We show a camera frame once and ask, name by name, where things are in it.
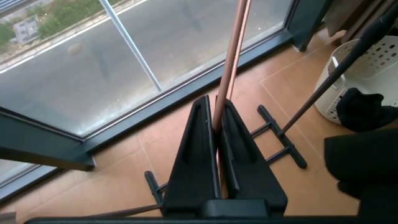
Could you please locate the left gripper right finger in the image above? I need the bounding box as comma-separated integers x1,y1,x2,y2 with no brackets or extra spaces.
216,98,289,216

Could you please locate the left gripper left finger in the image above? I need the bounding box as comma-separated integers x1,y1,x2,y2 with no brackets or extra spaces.
162,95,222,216

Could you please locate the black garment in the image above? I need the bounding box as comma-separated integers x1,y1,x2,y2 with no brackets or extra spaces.
324,128,398,218

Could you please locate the heap of clothes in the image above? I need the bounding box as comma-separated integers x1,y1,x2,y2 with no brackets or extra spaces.
335,87,398,133

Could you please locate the pink clothes hanger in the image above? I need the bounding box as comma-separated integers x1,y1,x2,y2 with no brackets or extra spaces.
212,0,253,200

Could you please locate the white laundry basket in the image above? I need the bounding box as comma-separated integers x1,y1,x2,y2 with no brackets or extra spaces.
313,35,398,125

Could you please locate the black clothes rack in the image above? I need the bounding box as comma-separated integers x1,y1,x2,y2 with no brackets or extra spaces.
86,0,398,218

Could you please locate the window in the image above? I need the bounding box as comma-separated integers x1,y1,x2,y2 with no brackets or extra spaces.
0,0,335,205

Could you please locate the brown curtain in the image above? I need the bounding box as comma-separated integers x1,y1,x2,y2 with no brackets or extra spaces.
323,0,398,44

